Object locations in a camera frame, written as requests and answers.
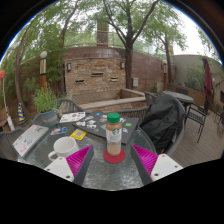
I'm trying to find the blue yellow striped bollard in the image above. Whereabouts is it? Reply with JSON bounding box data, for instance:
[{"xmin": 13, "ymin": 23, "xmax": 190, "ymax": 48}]
[{"xmin": 16, "ymin": 102, "xmax": 27, "ymax": 123}]

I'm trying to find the globe-topped wooden lamp post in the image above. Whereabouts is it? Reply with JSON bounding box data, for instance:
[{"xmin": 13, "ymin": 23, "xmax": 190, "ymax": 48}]
[
  {"xmin": 38, "ymin": 50, "xmax": 49, "ymax": 93},
  {"xmin": 161, "ymin": 59, "xmax": 169, "ymax": 91}
]

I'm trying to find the potted green plant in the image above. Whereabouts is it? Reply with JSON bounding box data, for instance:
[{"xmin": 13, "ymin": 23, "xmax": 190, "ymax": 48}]
[{"xmin": 32, "ymin": 84, "xmax": 63, "ymax": 127}]

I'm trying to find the dark grey jacket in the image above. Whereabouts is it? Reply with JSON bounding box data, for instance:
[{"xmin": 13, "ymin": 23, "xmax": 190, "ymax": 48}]
[{"xmin": 139, "ymin": 93, "xmax": 186, "ymax": 155}]

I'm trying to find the white sticker sheet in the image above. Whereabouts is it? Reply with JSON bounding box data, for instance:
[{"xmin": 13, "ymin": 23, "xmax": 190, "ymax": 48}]
[{"xmin": 58, "ymin": 111, "xmax": 87, "ymax": 124}]

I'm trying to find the black metal patio chair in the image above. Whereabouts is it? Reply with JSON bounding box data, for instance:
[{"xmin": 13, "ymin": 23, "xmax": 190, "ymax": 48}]
[{"xmin": 186, "ymin": 99, "xmax": 211, "ymax": 143}]

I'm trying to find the leaning slender tree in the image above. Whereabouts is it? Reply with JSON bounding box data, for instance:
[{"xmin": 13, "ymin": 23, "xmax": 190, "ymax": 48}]
[{"xmin": 6, "ymin": 9, "xmax": 81, "ymax": 118}]

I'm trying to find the orange patio umbrella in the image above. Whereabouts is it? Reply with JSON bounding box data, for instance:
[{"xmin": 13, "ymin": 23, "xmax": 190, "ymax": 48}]
[{"xmin": 0, "ymin": 70, "xmax": 16, "ymax": 132}]

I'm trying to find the flat round red coaster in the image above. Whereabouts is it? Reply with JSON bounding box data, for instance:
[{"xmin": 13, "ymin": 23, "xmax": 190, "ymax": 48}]
[{"xmin": 102, "ymin": 147, "xmax": 127, "ymax": 165}]

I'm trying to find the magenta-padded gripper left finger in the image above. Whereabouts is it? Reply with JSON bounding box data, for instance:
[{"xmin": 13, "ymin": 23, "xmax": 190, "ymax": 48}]
[{"xmin": 44, "ymin": 144, "xmax": 95, "ymax": 187}]

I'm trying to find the white ceramic mug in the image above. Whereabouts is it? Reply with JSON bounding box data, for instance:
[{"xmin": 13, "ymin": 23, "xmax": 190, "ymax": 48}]
[{"xmin": 47, "ymin": 136, "xmax": 81, "ymax": 162}]

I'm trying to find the black laptop with stickers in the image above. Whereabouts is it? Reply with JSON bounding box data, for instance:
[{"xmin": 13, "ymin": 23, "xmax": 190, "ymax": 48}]
[{"xmin": 72, "ymin": 111, "xmax": 141, "ymax": 145}]

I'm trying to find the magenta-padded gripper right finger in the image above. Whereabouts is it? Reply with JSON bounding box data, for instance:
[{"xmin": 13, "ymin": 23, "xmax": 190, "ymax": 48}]
[{"xmin": 130, "ymin": 143, "xmax": 184, "ymax": 186}]

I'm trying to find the round grey patio table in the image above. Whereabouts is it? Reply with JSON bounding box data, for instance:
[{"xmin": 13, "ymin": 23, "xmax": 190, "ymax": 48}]
[{"xmin": 161, "ymin": 90, "xmax": 195, "ymax": 105}]

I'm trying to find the small colourful sticker card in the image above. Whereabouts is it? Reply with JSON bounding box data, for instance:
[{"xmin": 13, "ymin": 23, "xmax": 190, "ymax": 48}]
[{"xmin": 50, "ymin": 126, "xmax": 68, "ymax": 136}]

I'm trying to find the closed dark red umbrella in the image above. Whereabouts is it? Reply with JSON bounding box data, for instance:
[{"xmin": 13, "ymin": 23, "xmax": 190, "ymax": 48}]
[{"xmin": 202, "ymin": 55, "xmax": 215, "ymax": 101}]

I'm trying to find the green-capped coffee drink bottle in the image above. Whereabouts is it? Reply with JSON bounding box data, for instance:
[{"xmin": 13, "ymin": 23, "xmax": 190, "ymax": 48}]
[{"xmin": 105, "ymin": 112, "xmax": 123, "ymax": 157}]

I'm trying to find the yellow square card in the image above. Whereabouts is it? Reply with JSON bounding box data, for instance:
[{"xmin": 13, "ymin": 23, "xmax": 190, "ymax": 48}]
[{"xmin": 69, "ymin": 128, "xmax": 88, "ymax": 141}]

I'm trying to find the large forked tree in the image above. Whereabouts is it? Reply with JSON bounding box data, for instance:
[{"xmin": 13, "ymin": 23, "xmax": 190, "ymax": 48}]
[{"xmin": 99, "ymin": 0, "xmax": 188, "ymax": 91}]

